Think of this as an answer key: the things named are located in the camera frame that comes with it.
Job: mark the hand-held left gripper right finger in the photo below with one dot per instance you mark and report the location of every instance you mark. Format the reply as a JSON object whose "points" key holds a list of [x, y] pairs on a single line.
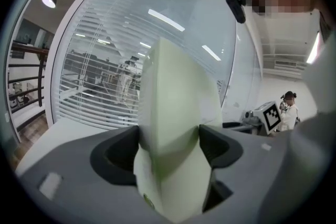
{"points": [[244, 170]]}

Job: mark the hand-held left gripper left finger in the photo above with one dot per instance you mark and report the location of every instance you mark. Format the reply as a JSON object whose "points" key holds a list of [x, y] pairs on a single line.
{"points": [[78, 191]]}

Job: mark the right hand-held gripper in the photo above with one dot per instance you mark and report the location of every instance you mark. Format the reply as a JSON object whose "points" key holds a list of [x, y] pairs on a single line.
{"points": [[271, 118]]}

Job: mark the light green cloth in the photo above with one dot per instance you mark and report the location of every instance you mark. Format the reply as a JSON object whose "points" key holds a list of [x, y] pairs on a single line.
{"points": [[178, 112]]}

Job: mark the round white table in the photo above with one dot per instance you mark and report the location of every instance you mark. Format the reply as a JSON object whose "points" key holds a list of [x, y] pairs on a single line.
{"points": [[65, 136]]}

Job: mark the ceiling light strip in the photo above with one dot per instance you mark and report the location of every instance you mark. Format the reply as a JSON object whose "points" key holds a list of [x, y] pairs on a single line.
{"points": [[313, 47]]}

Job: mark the dark metal railing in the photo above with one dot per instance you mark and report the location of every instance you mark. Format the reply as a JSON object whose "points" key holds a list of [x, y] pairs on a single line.
{"points": [[29, 78]]}

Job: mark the glass partition with white blinds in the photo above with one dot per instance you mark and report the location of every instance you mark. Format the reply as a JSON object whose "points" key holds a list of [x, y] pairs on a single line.
{"points": [[131, 34]]}

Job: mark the black pendant lamp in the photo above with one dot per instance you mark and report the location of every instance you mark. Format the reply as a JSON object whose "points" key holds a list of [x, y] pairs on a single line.
{"points": [[49, 0]]}

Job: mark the black head-mounted camera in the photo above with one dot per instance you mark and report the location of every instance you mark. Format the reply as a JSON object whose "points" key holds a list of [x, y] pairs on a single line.
{"points": [[236, 5]]}

